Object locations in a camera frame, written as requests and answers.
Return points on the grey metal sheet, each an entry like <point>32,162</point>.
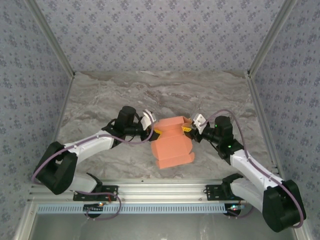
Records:
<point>162,227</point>

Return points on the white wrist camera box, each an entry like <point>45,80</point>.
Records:
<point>146,120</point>
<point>199,120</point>

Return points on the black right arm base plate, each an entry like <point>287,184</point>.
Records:
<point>212,192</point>

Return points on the aluminium table side rail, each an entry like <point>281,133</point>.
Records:
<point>63,105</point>
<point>260,112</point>

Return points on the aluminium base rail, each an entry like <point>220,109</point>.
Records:
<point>162,190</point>

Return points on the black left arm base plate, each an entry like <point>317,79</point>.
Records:
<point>110,192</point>

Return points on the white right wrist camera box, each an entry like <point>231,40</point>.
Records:
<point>199,120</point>

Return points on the aluminium frame corner post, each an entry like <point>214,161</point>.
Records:
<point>269,37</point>
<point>52,37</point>

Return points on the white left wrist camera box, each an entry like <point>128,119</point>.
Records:
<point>146,120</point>

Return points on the orange paper box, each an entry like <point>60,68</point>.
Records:
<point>170,145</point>

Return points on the small circuit board with LED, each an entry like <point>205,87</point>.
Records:
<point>235,207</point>
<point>93,208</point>

